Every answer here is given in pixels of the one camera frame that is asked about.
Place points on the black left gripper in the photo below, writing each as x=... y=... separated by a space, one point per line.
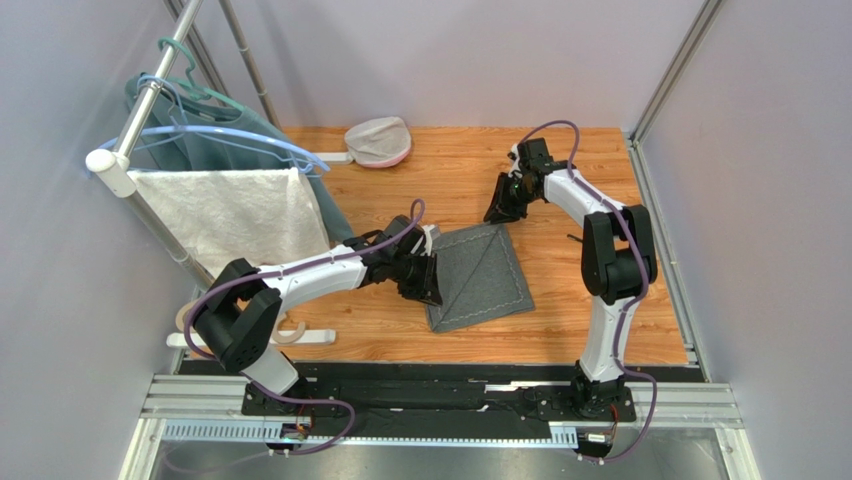
x=427 y=290

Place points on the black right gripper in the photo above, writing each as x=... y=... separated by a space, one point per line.
x=510 y=192

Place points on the grey cloth napkin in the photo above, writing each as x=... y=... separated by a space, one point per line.
x=480 y=279

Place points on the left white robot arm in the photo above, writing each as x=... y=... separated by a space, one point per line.
x=237 y=316

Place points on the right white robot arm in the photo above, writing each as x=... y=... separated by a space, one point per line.
x=618 y=261

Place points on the white clothes rack base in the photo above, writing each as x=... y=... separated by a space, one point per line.
x=278 y=338

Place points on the white mesh cap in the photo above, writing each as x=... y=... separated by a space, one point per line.
x=379 y=143

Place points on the white towel on hanger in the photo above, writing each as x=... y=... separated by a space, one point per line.
x=267 y=217

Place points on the light blue hanger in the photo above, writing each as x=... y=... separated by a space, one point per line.
x=213 y=140

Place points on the teal shirt on hanger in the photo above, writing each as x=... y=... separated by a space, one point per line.
x=220 y=133

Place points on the green hanger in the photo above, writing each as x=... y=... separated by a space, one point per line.
x=196 y=91

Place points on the black mounting rail plate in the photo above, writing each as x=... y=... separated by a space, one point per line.
x=437 y=401

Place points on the aluminium frame rail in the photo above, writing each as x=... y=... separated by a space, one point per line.
x=687 y=427

